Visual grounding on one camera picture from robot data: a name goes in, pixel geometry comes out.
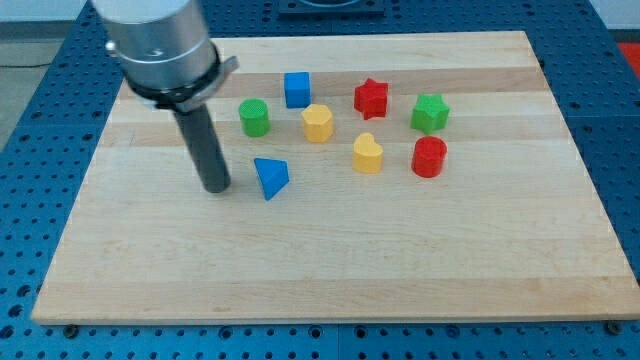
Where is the yellow heart block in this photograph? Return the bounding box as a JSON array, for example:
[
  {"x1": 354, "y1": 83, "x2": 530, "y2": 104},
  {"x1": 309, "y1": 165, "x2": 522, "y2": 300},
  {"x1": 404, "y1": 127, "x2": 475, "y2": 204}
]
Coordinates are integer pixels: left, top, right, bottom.
[{"x1": 352, "y1": 132, "x2": 384, "y2": 174}]

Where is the red star block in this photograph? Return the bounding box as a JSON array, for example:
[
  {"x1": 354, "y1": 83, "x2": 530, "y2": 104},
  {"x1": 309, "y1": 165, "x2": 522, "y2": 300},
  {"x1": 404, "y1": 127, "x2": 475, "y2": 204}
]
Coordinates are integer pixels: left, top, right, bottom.
[{"x1": 354, "y1": 78, "x2": 389, "y2": 120}]

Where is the blue triangle block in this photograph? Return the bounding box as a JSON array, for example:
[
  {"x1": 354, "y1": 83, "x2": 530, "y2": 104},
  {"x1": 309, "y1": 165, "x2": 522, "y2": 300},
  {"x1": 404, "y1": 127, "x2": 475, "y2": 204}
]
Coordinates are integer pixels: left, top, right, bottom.
[{"x1": 254, "y1": 158, "x2": 290, "y2": 201}]

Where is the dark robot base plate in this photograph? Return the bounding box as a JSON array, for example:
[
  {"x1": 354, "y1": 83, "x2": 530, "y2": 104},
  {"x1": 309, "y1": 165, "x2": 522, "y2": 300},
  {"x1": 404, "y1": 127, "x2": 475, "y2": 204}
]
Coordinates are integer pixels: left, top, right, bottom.
[{"x1": 277, "y1": 0, "x2": 385, "y2": 17}]

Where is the yellow hexagon block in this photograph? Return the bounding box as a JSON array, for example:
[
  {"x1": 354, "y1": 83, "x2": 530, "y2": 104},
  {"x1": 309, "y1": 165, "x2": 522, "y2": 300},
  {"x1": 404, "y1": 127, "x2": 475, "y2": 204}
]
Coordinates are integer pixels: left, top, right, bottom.
[{"x1": 301, "y1": 104, "x2": 334, "y2": 143}]

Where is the wooden board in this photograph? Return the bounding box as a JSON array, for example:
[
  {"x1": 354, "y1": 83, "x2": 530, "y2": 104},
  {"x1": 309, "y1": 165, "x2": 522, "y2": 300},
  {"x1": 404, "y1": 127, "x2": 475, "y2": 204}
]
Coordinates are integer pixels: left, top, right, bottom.
[{"x1": 32, "y1": 31, "x2": 639, "y2": 325}]

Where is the green cylinder block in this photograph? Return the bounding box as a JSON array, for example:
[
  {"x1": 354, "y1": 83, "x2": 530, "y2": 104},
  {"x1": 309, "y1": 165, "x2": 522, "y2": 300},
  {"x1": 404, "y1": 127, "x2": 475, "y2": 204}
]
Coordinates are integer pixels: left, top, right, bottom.
[{"x1": 238, "y1": 98, "x2": 270, "y2": 137}]

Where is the green star block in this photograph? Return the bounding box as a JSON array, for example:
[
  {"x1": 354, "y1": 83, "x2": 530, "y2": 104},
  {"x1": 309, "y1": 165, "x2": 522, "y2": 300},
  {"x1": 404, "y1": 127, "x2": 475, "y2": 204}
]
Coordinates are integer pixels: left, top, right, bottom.
[{"x1": 410, "y1": 94, "x2": 450, "y2": 135}]

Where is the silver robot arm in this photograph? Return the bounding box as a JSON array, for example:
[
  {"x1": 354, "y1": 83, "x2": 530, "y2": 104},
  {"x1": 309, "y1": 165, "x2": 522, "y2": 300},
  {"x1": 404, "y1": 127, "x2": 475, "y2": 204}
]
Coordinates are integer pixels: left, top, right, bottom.
[{"x1": 91, "y1": 0, "x2": 239, "y2": 193}]

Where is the blue cube block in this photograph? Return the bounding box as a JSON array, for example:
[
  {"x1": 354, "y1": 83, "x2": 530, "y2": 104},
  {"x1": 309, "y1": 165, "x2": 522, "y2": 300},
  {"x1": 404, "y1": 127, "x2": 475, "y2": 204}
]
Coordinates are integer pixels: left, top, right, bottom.
[{"x1": 284, "y1": 72, "x2": 311, "y2": 108}]

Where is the red cylinder block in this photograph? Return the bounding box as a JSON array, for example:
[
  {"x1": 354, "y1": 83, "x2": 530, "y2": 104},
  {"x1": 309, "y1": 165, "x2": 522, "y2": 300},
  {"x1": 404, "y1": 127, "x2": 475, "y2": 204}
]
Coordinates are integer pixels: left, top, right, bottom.
[{"x1": 411, "y1": 136, "x2": 448, "y2": 178}]

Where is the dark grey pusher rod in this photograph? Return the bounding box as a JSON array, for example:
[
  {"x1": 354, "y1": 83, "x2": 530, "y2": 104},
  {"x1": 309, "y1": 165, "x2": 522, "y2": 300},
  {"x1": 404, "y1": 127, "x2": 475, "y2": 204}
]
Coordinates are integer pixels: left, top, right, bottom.
[{"x1": 174, "y1": 105, "x2": 231, "y2": 193}]

